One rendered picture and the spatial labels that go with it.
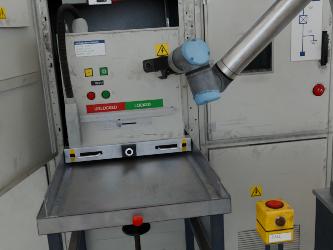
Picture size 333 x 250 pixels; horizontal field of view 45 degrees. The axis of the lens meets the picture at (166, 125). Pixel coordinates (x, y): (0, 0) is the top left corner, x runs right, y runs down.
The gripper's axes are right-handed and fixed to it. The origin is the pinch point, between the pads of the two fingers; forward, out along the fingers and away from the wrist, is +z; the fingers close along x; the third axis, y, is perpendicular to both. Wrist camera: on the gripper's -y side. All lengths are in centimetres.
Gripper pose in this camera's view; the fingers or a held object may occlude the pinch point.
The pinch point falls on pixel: (155, 71)
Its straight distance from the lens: 165.3
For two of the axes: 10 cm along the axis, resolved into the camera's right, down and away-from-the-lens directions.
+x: -1.6, -9.9, 0.0
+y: 9.2, -1.5, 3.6
